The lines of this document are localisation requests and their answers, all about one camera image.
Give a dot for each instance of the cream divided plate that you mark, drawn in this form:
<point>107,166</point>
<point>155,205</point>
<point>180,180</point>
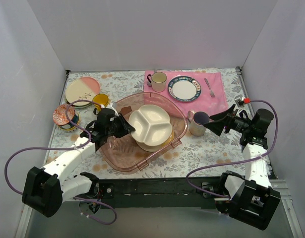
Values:
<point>152,125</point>

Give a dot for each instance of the pink transparent plastic bin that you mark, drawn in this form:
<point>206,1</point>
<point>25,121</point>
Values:
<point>124,154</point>

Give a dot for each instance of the floral tablecloth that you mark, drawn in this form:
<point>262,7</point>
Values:
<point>192,153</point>

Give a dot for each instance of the silver fork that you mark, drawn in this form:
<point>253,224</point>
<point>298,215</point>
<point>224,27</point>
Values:
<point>209,87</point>

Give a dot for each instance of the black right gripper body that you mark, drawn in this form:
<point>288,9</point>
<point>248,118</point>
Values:
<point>229,121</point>

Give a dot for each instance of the pink satin cloth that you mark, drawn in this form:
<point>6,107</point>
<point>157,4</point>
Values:
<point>205,102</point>

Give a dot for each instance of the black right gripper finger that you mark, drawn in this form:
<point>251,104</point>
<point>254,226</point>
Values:
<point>223,114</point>
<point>216,126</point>

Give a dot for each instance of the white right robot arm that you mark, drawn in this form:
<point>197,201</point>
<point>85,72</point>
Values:
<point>250,198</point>

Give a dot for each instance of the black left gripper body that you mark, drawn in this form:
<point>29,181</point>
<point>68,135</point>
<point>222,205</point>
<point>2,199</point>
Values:
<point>117,125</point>

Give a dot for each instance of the pink mug purple inside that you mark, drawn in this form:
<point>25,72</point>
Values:
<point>197,121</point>

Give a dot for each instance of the pink cream floral plate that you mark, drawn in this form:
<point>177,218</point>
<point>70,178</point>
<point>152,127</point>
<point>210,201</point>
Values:
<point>85,88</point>

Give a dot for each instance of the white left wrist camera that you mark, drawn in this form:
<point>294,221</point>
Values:
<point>111,107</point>

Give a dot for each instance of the blue rimmed white plate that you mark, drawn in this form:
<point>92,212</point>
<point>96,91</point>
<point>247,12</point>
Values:
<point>184,89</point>

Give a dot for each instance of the cream yellow floral plate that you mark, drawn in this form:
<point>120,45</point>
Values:
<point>155,148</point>

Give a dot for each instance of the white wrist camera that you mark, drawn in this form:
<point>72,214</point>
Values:
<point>111,107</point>
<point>240,102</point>

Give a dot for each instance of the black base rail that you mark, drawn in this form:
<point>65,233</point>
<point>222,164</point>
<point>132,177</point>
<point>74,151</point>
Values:
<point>154,192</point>

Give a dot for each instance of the orange patterned bowl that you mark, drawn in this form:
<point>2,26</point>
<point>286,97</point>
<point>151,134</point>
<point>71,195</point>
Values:
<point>63,114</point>

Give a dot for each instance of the cream enamel mug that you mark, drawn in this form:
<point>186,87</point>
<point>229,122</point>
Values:
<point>158,80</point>

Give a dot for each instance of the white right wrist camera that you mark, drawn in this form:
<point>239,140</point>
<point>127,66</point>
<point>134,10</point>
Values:
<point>240,102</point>

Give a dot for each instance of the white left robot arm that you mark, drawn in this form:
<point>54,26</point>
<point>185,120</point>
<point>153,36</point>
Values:
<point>63,168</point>

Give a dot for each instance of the yellow mug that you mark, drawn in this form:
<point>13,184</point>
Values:
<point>100,101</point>

